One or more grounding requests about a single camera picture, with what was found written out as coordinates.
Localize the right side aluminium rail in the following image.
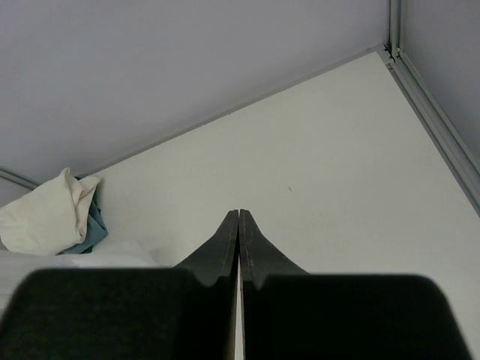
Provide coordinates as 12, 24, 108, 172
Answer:
378, 44, 479, 212

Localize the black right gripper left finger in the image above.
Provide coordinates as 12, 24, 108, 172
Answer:
1, 211, 239, 359

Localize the aluminium rail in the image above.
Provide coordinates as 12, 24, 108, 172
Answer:
0, 166, 40, 190
378, 44, 479, 212

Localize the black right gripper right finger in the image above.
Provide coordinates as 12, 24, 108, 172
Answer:
238, 210, 471, 359

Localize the folded green t shirt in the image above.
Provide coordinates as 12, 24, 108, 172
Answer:
74, 173, 98, 207

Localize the folded blue t shirt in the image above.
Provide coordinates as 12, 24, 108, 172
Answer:
60, 202, 109, 255

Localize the left side aluminium rail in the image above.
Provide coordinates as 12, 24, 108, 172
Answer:
0, 166, 40, 190

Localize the right aluminium frame post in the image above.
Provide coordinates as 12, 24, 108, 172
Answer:
386, 0, 404, 59

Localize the white t shirt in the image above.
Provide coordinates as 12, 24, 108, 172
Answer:
1, 168, 101, 256
1, 241, 157, 311

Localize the folded white t shirt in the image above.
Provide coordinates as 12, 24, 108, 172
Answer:
1, 168, 101, 256

